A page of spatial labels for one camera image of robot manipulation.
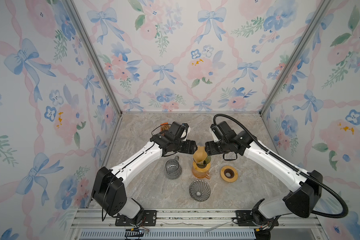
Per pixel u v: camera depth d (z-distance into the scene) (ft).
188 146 2.27
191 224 2.40
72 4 2.26
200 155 2.67
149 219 2.41
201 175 2.87
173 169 2.95
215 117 2.12
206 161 2.67
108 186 1.34
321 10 2.30
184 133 2.19
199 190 2.64
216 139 2.25
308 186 1.33
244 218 2.40
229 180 2.79
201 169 2.64
